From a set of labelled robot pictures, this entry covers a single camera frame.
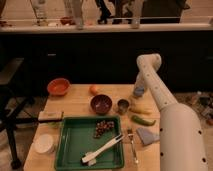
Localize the grey blue sponge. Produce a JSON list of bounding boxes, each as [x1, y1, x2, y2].
[[133, 87, 144, 97]]

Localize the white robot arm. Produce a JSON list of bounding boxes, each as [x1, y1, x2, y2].
[[135, 53, 208, 171]]

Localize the orange fruit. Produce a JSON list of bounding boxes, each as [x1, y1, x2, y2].
[[89, 85, 98, 95]]

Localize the dark red bowl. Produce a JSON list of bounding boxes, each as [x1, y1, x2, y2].
[[90, 94, 112, 115]]

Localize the small metal cup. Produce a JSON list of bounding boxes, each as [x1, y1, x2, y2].
[[117, 99, 129, 115]]

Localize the bunch of dark grapes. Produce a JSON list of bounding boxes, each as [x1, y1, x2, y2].
[[94, 120, 114, 138]]

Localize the orange bowl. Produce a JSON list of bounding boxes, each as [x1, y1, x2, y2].
[[47, 78, 70, 96]]

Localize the green pepper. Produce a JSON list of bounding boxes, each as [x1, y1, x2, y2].
[[131, 115, 156, 126]]

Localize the silver fork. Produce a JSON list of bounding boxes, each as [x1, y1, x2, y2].
[[127, 128, 139, 164]]

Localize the green plastic tray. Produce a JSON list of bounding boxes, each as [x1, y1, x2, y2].
[[54, 116, 124, 171]]

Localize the grey folded cloth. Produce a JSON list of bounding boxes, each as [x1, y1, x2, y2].
[[136, 128, 160, 146]]

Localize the wooden block brush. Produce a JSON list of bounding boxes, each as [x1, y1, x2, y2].
[[38, 111, 63, 122]]

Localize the white plastic tongs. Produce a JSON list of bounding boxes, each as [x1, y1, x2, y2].
[[81, 134, 124, 164]]

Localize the red bowl on counter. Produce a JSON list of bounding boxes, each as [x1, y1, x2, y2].
[[60, 17, 75, 25]]

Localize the white round container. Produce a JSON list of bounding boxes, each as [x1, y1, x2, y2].
[[34, 134, 54, 154]]

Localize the black chair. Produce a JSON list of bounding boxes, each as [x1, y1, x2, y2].
[[0, 57, 40, 170]]

